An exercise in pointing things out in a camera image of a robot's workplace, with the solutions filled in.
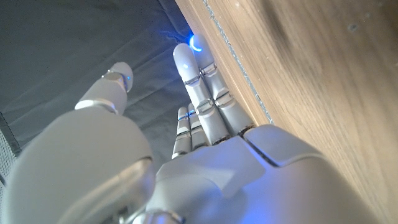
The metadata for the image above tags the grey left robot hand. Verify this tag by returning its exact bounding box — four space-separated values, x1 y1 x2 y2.
0 33 384 224

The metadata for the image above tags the grey tape marking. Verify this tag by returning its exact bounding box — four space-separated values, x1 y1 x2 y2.
201 0 275 125

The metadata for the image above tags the black backdrop curtain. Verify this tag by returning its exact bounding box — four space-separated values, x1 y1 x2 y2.
0 0 200 175

